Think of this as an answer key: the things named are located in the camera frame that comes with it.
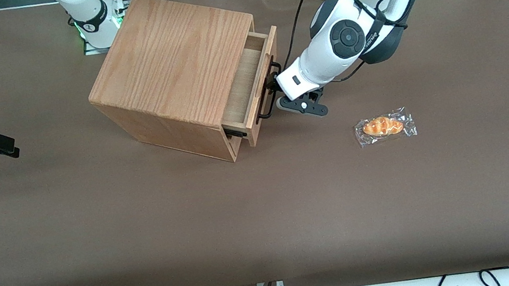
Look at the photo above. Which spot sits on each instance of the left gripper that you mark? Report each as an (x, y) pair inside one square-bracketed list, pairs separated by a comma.
[(272, 81)]

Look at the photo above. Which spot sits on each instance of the wooden drawer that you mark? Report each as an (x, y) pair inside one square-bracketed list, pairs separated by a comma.
[(245, 79)]

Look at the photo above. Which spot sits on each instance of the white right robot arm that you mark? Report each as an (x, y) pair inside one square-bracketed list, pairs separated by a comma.
[(88, 11)]

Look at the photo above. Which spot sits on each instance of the wooden drawer cabinet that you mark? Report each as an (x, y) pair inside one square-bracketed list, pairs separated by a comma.
[(171, 59)]

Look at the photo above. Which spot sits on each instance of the bread in clear plastic wrapper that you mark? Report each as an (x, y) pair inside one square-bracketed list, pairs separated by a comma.
[(383, 126)]

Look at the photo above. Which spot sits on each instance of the brown table cover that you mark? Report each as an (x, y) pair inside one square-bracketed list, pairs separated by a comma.
[(294, 207)]

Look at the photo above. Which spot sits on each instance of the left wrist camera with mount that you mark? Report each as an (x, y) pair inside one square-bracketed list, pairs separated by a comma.
[(302, 105)]

